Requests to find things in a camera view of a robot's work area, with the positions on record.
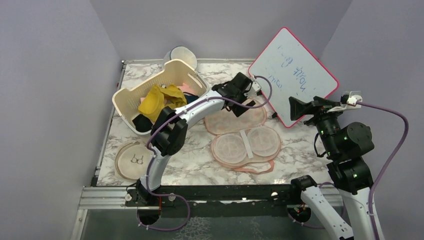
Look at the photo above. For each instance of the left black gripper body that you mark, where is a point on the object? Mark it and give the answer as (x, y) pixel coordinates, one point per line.
(240, 96)

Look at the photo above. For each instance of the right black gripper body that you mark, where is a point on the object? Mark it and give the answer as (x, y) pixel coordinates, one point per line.
(326, 124)

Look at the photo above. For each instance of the floral orange laundry bag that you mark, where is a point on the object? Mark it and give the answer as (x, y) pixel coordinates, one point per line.
(244, 143)

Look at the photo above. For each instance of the cream plastic laundry basket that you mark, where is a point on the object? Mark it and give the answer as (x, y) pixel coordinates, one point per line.
(139, 78)

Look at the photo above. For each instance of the yellow bra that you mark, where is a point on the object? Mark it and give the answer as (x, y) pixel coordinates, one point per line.
(160, 97)

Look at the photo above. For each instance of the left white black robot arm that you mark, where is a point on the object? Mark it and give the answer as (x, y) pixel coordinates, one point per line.
(169, 132)

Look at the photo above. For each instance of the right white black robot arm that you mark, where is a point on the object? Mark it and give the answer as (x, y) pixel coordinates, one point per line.
(351, 176)

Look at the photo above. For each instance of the dark blue bra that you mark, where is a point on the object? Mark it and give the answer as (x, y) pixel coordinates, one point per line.
(190, 98)

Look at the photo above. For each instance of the round white mesh bag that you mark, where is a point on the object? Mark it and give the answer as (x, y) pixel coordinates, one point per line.
(181, 53)

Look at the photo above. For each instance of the round beige bra wash bag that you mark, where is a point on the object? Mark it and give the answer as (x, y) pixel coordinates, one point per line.
(131, 160)

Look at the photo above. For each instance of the pink framed whiteboard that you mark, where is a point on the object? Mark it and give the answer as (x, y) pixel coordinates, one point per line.
(287, 68)

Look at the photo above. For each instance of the pink garment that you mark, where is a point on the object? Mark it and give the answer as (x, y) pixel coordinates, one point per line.
(184, 88)

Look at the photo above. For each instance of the black garment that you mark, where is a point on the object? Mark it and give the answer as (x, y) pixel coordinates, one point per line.
(142, 124)

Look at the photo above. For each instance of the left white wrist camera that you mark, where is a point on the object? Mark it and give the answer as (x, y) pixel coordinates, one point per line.
(255, 88)

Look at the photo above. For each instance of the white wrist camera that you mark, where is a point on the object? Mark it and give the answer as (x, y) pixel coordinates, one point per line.
(350, 100)
(255, 88)

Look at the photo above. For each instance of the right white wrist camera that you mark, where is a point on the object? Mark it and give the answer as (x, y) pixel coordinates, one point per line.
(350, 100)

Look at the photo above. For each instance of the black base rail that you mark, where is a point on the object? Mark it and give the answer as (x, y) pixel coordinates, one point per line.
(215, 201)

